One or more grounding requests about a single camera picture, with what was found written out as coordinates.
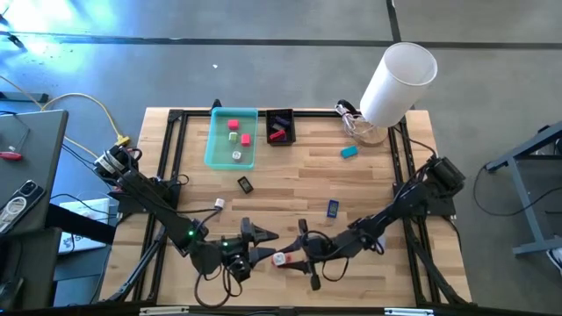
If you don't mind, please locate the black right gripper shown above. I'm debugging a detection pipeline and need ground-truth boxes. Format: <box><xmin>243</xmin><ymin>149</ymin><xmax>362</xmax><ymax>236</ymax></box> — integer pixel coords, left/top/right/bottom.
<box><xmin>282</xmin><ymin>218</ymin><xmax>353</xmax><ymax>292</ymax></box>

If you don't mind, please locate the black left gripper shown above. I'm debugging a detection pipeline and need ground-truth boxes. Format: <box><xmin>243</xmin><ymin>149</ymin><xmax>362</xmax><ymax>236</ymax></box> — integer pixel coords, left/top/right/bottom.
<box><xmin>218</xmin><ymin>217</ymin><xmax>281</xmax><ymax>284</ymax></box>

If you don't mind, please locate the teal translucent plastic tray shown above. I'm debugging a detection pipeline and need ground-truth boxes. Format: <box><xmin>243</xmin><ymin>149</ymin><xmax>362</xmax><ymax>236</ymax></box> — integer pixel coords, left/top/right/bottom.
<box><xmin>204</xmin><ymin>106</ymin><xmax>260</xmax><ymax>171</ymax></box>

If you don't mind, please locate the small black basket bin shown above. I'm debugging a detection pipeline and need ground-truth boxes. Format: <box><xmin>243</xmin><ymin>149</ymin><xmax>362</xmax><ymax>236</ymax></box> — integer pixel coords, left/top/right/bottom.
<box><xmin>264</xmin><ymin>108</ymin><xmax>296</xmax><ymax>147</ymax></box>

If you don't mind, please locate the white paper sheet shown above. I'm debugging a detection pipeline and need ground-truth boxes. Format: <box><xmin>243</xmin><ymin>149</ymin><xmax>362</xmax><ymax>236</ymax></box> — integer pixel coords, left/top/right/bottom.
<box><xmin>58</xmin><ymin>197</ymin><xmax>113</xmax><ymax>255</ymax></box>

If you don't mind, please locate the black diagonal bar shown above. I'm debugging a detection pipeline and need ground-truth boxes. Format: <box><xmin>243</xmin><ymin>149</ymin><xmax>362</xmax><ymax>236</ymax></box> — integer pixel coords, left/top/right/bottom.
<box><xmin>46</xmin><ymin>204</ymin><xmax>118</xmax><ymax>246</ymax></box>

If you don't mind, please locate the white cylinder shade table lamp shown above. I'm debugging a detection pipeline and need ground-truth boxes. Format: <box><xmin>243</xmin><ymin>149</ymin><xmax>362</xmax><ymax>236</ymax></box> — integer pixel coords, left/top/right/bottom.
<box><xmin>350</xmin><ymin>41</ymin><xmax>439</xmax><ymax>148</ymax></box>

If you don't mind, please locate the grey metal stand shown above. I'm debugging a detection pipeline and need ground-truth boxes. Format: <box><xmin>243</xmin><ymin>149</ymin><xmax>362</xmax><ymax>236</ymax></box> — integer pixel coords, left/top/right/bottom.
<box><xmin>485</xmin><ymin>120</ymin><xmax>562</xmax><ymax>258</ymax></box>

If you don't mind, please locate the grey side desk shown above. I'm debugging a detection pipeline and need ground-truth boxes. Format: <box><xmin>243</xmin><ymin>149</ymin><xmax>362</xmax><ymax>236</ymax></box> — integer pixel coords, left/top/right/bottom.
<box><xmin>0</xmin><ymin>109</ymin><xmax>69</xmax><ymax>241</ymax></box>

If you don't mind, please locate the dark metal floor bar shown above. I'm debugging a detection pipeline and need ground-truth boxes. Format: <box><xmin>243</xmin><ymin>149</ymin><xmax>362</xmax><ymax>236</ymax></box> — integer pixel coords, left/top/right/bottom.
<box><xmin>0</xmin><ymin>90</ymin><xmax>50</xmax><ymax>104</ymax></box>

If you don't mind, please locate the silver bracket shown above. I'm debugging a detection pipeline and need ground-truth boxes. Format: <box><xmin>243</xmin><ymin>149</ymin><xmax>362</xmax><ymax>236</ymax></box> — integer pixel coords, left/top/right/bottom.
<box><xmin>384</xmin><ymin>307</ymin><xmax>435</xmax><ymax>316</ymax></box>
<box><xmin>139</xmin><ymin>305</ymin><xmax>190</xmax><ymax>316</ymax></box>

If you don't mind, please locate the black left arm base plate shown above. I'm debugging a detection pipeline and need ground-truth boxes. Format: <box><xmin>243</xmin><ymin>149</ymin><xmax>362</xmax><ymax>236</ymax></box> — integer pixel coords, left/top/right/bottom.
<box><xmin>108</xmin><ymin>175</ymin><xmax>181</xmax><ymax>215</ymax></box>

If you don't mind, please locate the black aluminium table frame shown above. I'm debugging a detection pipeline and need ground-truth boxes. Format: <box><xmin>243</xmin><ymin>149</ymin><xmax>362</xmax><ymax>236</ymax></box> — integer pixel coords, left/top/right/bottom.
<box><xmin>104</xmin><ymin>108</ymin><xmax>473</xmax><ymax>308</ymax></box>

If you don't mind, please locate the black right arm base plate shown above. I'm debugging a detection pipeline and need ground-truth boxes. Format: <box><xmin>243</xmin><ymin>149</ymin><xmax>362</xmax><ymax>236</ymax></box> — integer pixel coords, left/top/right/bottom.
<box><xmin>392</xmin><ymin>179</ymin><xmax>458</xmax><ymax>218</ymax></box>

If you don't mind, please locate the yellow power cable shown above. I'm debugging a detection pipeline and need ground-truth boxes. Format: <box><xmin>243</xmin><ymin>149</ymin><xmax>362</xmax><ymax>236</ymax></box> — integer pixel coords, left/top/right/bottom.
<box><xmin>0</xmin><ymin>74</ymin><xmax>132</xmax><ymax>148</ymax></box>

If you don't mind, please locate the black smartphone with white ring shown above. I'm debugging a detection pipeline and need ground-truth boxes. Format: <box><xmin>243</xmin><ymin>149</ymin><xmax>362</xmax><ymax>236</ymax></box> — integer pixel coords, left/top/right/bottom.
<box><xmin>0</xmin><ymin>179</ymin><xmax>46</xmax><ymax>236</ymax></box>

